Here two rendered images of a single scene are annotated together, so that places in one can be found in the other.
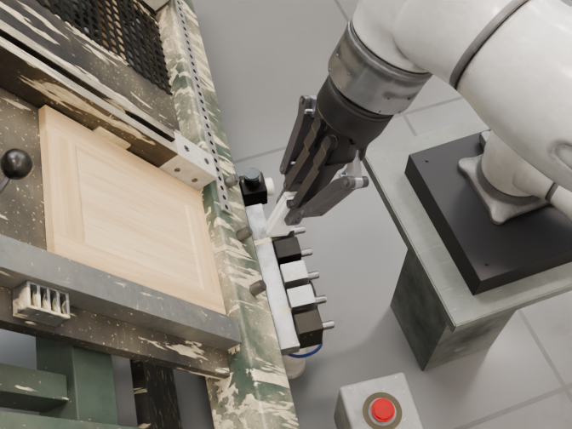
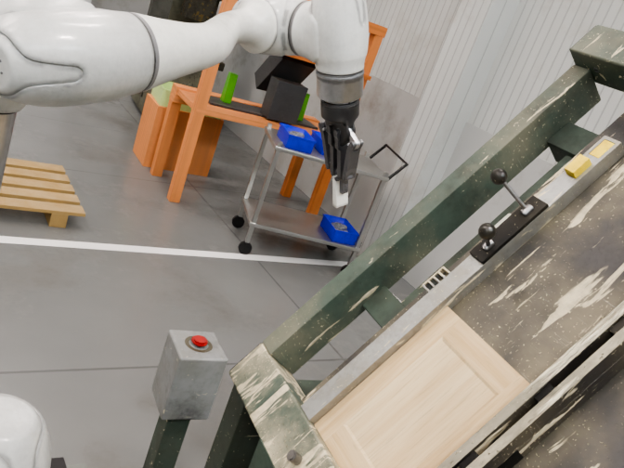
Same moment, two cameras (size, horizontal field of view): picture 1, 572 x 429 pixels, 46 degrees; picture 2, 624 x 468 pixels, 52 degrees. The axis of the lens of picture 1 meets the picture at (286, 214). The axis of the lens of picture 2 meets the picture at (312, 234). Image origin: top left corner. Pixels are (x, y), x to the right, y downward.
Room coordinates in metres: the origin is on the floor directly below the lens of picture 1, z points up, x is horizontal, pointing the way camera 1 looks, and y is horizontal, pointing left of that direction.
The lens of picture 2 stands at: (1.66, -0.44, 1.76)
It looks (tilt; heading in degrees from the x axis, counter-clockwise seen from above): 19 degrees down; 162
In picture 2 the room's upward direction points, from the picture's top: 20 degrees clockwise
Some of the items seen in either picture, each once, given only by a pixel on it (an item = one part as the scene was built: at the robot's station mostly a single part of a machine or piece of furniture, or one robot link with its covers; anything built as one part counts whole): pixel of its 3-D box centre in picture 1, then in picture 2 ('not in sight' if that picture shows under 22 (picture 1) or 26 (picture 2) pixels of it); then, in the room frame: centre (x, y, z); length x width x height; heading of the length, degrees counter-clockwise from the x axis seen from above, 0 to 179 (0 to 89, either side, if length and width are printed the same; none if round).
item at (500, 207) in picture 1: (508, 168); not in sight; (0.90, -0.50, 0.86); 0.22 x 0.18 x 0.06; 21
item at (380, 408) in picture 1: (382, 410); (199, 343); (0.33, -0.16, 0.93); 0.04 x 0.04 x 0.02
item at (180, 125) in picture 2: not in sight; (252, 93); (-3.74, 0.44, 0.86); 1.38 x 1.18 x 1.71; 110
